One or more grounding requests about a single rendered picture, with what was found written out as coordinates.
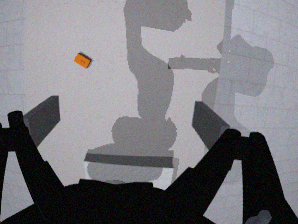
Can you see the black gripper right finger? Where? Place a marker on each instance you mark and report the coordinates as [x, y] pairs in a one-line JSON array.
[[263, 197]]

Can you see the orange nine-volt battery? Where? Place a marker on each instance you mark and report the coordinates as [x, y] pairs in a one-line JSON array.
[[82, 60]]

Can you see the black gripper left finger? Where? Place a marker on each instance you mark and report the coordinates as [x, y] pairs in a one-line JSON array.
[[56, 204]]

